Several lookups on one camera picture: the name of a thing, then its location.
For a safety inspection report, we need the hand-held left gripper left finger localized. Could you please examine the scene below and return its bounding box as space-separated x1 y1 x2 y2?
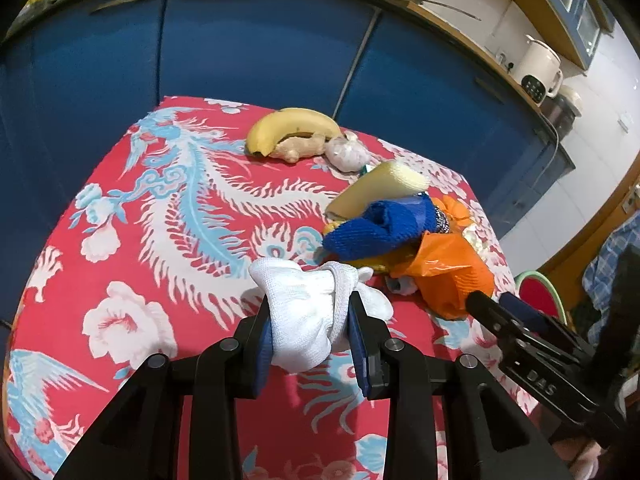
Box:
65 302 281 480

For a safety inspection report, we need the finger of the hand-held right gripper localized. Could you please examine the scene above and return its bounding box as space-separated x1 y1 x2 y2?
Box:
499 291 557 334
465 290 532 347

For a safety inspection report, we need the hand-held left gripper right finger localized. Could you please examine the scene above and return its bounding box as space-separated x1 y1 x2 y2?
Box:
348 291 574 480

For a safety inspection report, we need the red basin with green rim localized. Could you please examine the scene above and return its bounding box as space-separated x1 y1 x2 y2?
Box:
515 270 569 326

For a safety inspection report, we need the white cloth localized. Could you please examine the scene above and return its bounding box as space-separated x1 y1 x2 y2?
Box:
248 257 393 373

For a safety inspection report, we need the orange plastic bag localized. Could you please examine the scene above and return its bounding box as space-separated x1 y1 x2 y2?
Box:
390 230 496 321

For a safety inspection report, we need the yellow foam net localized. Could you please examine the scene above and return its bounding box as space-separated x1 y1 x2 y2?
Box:
322 220 416 274

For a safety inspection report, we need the person's right hand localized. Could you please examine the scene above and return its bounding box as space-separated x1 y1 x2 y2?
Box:
549 432 603 480

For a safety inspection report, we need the blue plaid shirt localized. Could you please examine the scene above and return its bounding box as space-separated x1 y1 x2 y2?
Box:
581 211 640 342

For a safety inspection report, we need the steel wool scrubber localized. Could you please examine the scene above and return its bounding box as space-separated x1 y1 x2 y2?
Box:
432 207 454 235

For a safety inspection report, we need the wooden door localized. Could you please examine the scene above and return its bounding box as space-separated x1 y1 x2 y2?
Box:
542 155 640 281

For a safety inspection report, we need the blue knitted cloth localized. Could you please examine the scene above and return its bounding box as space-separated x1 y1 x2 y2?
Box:
322 196 437 264

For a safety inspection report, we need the pale yellow foam sleeve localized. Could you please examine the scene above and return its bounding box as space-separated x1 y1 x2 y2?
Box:
326 160 431 221

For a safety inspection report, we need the red printed tablecloth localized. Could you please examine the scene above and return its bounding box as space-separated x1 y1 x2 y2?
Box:
0 95 542 480

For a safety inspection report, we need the garlic bulb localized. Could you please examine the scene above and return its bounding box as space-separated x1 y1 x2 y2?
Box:
324 132 371 172

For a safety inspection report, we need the dark rice cooker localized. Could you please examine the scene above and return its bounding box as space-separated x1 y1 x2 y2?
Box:
540 85 584 139

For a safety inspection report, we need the ginger root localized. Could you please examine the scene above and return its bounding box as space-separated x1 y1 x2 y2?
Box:
270 132 325 164

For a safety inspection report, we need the banana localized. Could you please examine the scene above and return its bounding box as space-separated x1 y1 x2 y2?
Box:
245 107 343 158

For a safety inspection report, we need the white electric cooker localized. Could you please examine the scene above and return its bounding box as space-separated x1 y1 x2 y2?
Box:
512 35 564 106

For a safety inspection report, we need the blue kitchen cabinet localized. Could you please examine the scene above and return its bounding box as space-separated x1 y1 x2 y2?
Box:
0 0 576 331

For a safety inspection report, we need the grey power cable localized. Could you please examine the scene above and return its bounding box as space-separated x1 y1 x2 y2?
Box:
542 110 563 183

